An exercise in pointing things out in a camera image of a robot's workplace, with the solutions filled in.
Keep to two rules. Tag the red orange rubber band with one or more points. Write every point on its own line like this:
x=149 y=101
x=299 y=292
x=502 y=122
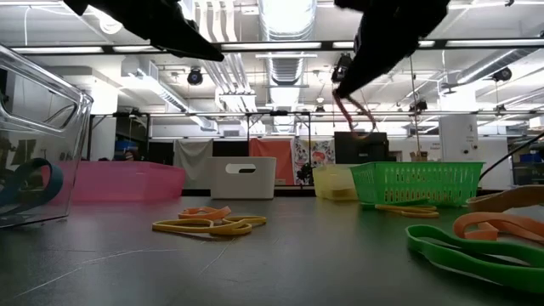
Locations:
x=343 y=111

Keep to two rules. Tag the tan rubber band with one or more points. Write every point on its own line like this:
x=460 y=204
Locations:
x=510 y=199

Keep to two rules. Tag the black monitor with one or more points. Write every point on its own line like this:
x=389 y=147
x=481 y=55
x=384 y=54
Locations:
x=361 y=149

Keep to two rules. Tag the pink plastic basket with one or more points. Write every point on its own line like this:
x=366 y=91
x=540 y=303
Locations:
x=127 y=180

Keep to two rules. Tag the patterned hanging cloth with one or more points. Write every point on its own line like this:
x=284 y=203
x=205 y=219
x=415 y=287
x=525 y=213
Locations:
x=312 y=157

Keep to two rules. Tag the orange hanging cloth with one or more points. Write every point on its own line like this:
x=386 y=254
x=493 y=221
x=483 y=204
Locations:
x=272 y=159

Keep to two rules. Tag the white plastic basket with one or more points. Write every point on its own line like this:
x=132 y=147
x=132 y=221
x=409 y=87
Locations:
x=259 y=178

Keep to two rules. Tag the silver ceiling duct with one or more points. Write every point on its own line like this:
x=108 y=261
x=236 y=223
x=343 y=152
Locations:
x=287 y=25

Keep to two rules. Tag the thin green rubber band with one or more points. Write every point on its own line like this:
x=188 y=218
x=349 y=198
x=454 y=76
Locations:
x=382 y=205

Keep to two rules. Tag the black ceiling camera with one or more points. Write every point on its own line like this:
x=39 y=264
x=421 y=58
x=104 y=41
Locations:
x=502 y=74
x=195 y=77
x=341 y=68

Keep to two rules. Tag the green lattice basket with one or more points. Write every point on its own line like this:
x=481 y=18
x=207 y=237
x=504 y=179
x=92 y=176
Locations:
x=416 y=183

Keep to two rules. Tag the clear plastic bin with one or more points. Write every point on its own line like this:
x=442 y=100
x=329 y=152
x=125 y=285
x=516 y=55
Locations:
x=42 y=140

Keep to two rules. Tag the grey hanging cloth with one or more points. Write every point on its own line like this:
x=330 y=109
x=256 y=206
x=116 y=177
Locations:
x=193 y=159

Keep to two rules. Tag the yellow plastic basket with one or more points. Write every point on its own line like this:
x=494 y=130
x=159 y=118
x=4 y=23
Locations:
x=333 y=183

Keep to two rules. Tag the person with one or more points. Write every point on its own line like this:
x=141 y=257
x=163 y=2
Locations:
x=132 y=154

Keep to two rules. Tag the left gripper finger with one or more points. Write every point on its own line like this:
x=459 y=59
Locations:
x=191 y=44

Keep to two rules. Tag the wide blue rubber band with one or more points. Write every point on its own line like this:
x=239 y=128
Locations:
x=53 y=183

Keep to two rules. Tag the yellow rubber band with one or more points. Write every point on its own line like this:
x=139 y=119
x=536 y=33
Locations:
x=212 y=229
x=408 y=211

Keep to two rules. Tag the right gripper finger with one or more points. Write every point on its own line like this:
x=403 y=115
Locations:
x=370 y=68

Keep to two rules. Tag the black diagonal frame strut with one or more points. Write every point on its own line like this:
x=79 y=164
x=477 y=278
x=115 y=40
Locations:
x=510 y=162

